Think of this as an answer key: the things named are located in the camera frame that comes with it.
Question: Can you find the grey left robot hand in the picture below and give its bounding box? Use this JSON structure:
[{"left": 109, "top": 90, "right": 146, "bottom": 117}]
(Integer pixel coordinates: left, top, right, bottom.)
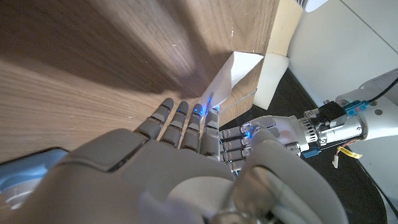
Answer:
[{"left": 219, "top": 115, "right": 313, "bottom": 172}]

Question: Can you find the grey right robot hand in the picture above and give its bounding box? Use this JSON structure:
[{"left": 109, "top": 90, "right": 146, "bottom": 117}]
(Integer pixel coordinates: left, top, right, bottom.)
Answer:
[{"left": 6, "top": 98, "right": 349, "bottom": 224}]

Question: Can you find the white paper shipping label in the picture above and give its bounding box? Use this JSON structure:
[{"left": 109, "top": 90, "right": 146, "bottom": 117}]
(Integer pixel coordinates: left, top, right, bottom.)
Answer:
[{"left": 198, "top": 51, "right": 265, "bottom": 118}]

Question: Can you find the yellow tagged wire connector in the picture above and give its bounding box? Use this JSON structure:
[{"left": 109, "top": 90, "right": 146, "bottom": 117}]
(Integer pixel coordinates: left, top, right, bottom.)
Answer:
[{"left": 331, "top": 145, "right": 363, "bottom": 169}]

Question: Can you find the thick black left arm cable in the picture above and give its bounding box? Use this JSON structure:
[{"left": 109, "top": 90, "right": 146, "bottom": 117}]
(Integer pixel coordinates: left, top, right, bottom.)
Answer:
[{"left": 368, "top": 77, "right": 398, "bottom": 103}]

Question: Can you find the blue toy camera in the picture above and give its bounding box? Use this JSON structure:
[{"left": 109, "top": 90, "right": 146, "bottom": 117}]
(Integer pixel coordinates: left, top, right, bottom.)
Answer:
[{"left": 0, "top": 148, "right": 70, "bottom": 210}]

